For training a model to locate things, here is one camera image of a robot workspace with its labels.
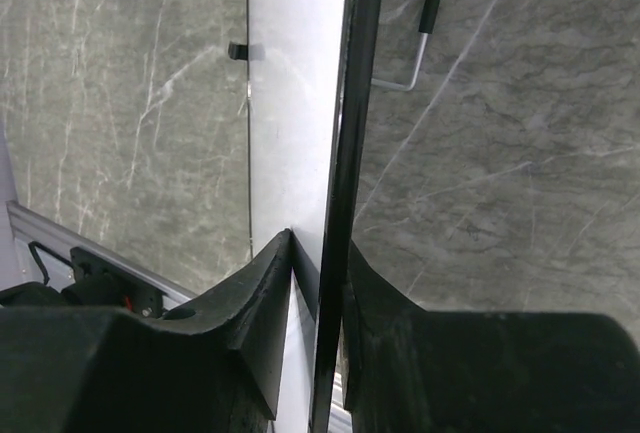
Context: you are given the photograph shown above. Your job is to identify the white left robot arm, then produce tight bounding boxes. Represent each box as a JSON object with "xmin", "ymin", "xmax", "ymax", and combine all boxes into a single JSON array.
[{"xmin": 0, "ymin": 282, "xmax": 67, "ymax": 307}]

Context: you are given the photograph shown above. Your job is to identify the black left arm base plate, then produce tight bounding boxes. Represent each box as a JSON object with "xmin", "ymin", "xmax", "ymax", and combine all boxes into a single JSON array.
[{"xmin": 61, "ymin": 247, "xmax": 164, "ymax": 318}]

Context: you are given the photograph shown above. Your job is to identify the metal whiteboard stand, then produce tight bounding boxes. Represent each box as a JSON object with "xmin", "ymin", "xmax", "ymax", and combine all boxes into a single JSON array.
[{"xmin": 371, "ymin": 0, "xmax": 441, "ymax": 92}]

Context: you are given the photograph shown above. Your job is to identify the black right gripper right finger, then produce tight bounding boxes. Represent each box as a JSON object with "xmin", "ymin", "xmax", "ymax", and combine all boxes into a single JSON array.
[{"xmin": 342, "ymin": 248, "xmax": 639, "ymax": 432}]

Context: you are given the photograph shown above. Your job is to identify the aluminium mounting rail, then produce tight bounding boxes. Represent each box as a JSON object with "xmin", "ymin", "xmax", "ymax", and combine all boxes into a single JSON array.
[{"xmin": 7, "ymin": 201, "xmax": 195, "ymax": 318}]

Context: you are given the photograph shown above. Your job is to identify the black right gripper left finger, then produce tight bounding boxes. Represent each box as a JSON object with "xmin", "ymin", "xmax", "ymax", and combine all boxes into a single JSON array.
[{"xmin": 1, "ymin": 230, "xmax": 292, "ymax": 432}]

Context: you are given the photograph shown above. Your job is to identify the white whiteboard black frame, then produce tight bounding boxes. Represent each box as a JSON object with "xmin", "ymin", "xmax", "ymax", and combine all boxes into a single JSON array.
[{"xmin": 247, "ymin": 0, "xmax": 380, "ymax": 432}]

